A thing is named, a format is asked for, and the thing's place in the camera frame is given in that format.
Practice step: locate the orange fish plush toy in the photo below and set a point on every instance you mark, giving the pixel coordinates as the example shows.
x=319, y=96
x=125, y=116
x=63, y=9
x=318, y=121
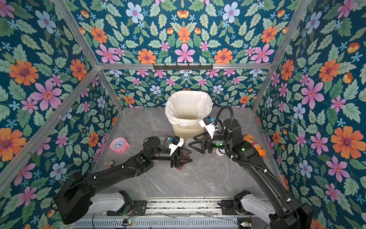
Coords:
x=260, y=149

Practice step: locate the white plastic bin liner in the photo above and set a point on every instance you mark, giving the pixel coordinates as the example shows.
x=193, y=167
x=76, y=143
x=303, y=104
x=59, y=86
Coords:
x=188, y=108

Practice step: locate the black hook rail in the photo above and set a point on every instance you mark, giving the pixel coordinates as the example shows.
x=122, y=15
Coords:
x=178, y=67

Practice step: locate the cream ribbed trash bin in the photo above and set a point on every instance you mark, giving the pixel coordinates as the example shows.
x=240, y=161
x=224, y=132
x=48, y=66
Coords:
x=188, y=132

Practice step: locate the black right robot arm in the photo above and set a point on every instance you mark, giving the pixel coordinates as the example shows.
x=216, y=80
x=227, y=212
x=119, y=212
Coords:
x=283, y=211

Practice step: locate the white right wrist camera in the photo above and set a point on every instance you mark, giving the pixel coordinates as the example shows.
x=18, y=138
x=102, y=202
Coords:
x=208, y=124

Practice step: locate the pink alarm clock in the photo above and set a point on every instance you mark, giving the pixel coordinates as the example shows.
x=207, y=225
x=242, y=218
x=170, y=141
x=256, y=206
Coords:
x=119, y=145

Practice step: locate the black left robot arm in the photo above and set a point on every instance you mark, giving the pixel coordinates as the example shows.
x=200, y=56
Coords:
x=80, y=194

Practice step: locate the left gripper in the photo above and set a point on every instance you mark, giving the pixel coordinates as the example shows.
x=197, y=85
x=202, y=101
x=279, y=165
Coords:
x=174, y=160

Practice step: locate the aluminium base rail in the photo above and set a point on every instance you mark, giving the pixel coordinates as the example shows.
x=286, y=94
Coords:
x=183, y=211

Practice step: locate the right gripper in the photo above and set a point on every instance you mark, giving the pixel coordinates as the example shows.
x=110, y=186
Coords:
x=208, y=143

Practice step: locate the white jar lid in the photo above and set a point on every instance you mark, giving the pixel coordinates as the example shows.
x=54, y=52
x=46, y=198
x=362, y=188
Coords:
x=219, y=151

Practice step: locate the clear jar with tea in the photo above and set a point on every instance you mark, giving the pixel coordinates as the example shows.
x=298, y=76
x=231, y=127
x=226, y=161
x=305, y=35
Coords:
x=183, y=162

